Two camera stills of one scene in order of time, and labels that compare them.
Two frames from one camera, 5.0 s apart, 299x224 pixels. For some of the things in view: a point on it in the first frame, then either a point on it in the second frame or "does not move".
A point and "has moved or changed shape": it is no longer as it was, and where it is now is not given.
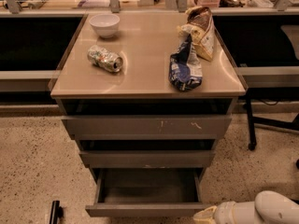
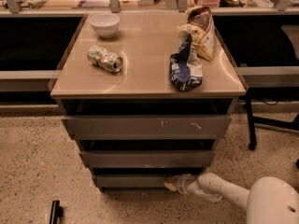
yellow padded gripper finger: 206,216 -> 175,183
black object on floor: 57,212 does not move
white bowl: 105,24 does not move
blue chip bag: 185,69 does not move
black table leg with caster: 253,120 does not move
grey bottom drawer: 148,192 has moved or changed shape
